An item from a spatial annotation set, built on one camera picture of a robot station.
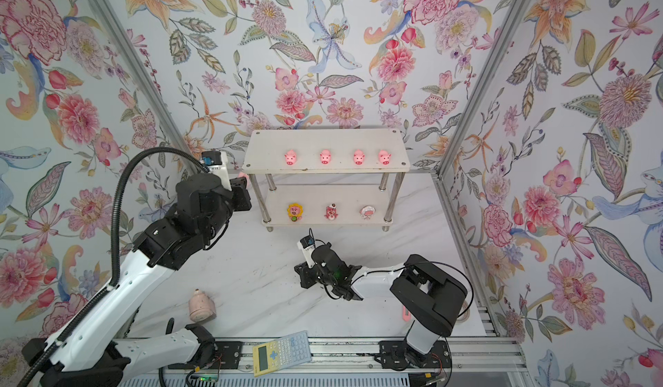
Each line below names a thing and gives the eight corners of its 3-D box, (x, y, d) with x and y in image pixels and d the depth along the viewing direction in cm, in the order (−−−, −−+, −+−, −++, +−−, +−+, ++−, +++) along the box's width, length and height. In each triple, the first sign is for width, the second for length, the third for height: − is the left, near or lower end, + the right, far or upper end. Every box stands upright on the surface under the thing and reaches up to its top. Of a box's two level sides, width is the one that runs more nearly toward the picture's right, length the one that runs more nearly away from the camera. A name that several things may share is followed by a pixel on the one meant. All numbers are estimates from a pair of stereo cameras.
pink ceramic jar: (194, 325, 81) (182, 318, 75) (202, 298, 87) (192, 288, 80) (213, 325, 81) (203, 318, 75) (221, 298, 87) (212, 288, 80)
